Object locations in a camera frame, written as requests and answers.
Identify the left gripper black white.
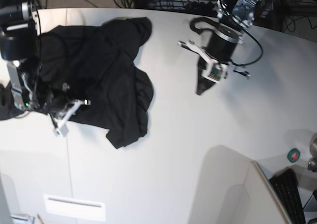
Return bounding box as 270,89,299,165
178,27,239,96

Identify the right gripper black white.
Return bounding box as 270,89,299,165
43,83,91,137

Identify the black t-shirt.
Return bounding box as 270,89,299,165
0,17,156,150

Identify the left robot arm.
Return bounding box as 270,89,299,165
179,0,263,86

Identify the green tape roll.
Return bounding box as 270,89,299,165
287,148,301,163

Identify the black keyboard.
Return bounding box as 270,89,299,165
269,168,306,224

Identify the silver metal cylinder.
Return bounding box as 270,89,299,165
307,139,317,173

